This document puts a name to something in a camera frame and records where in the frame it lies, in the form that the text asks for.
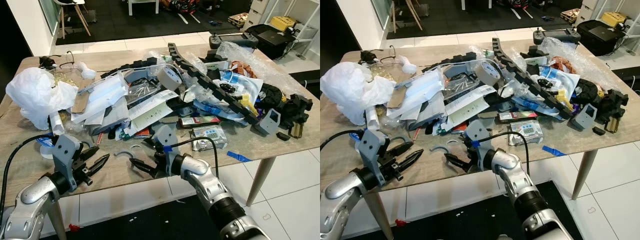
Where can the white paper envelope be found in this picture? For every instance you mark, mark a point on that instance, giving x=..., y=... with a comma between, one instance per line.
x=150, y=112
x=467, y=107

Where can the grey tape roll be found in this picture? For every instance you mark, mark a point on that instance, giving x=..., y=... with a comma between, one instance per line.
x=487, y=73
x=170, y=79

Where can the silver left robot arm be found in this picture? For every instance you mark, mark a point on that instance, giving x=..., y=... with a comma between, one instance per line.
x=345, y=192
x=35, y=200

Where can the blue tape strip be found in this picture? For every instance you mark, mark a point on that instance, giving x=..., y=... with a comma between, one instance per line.
x=554, y=150
x=239, y=156

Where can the white chair wooden legs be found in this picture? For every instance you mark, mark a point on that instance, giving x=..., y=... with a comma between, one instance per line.
x=413, y=12
x=70, y=2

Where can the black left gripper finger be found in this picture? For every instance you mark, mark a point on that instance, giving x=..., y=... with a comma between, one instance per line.
x=401, y=148
x=90, y=152
x=100, y=164
x=411, y=160

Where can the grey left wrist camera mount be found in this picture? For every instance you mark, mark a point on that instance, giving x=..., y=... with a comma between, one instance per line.
x=372, y=145
x=65, y=150

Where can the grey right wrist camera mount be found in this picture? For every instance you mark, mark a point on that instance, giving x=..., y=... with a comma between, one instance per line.
x=165, y=136
x=477, y=131

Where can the brown cardboard piece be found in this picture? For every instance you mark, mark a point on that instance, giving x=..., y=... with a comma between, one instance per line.
x=396, y=97
x=80, y=102

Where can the white paper tube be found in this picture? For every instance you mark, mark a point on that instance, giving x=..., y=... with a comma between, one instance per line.
x=373, y=119
x=56, y=124

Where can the small white crumpled wad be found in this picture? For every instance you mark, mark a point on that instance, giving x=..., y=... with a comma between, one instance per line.
x=406, y=66
x=86, y=71

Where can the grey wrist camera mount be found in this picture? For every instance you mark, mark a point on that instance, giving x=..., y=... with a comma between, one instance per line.
x=477, y=131
x=165, y=136
x=65, y=150
x=372, y=145

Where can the small black block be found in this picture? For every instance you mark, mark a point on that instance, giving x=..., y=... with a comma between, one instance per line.
x=598, y=131
x=283, y=136

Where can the red pen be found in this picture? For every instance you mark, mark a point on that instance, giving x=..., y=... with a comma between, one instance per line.
x=99, y=138
x=416, y=134

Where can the black floor rug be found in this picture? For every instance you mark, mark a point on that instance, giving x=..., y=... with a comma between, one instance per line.
x=150, y=225
x=465, y=220

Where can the black printer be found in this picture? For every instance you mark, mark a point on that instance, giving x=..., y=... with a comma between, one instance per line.
x=600, y=35
x=272, y=40

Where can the blue white pouch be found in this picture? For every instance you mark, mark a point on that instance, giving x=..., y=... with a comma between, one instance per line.
x=240, y=82
x=559, y=77

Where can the clear bubble wrap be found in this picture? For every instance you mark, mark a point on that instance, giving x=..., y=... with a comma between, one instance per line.
x=585, y=60
x=265, y=65

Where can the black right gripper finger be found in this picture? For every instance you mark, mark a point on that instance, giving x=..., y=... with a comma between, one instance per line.
x=150, y=145
x=145, y=167
x=466, y=140
x=457, y=162

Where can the yellow crate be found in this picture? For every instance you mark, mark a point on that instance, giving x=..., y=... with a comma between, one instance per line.
x=282, y=22
x=614, y=18

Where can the blue face mask pack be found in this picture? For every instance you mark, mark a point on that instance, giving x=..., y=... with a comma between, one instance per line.
x=102, y=95
x=420, y=90

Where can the white stool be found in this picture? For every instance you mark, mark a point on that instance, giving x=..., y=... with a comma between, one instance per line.
x=144, y=2
x=462, y=4

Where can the packaged digital timer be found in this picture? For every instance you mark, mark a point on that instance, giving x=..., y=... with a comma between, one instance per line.
x=525, y=132
x=210, y=137

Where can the black floor mat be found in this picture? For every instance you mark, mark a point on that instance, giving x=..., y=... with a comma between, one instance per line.
x=150, y=25
x=475, y=22

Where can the grey printed plastic part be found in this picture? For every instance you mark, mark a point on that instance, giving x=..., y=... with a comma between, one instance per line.
x=584, y=116
x=270, y=121

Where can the small red floor object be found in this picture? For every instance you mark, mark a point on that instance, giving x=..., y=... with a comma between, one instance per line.
x=74, y=228
x=400, y=223

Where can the grey remote controller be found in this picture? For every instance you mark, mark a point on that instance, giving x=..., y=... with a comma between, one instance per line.
x=557, y=35
x=232, y=39

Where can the black part with gold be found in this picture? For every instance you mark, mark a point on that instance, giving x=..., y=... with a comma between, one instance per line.
x=297, y=110
x=614, y=105

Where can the white shelf unit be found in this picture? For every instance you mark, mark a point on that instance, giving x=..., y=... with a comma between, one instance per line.
x=260, y=7
x=590, y=7

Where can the crumpled white plastic bag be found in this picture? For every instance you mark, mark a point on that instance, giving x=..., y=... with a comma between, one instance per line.
x=40, y=95
x=355, y=90

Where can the black pack colourful label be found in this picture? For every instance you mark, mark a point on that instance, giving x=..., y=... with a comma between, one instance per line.
x=516, y=117
x=200, y=121

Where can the orange brown coil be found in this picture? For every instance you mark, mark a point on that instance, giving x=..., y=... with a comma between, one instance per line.
x=562, y=63
x=244, y=67

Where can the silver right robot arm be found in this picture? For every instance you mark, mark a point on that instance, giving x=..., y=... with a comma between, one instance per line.
x=210, y=190
x=520, y=185

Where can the tapered wooden table leg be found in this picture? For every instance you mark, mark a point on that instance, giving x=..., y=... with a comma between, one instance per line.
x=584, y=170
x=260, y=177
x=377, y=217
x=57, y=222

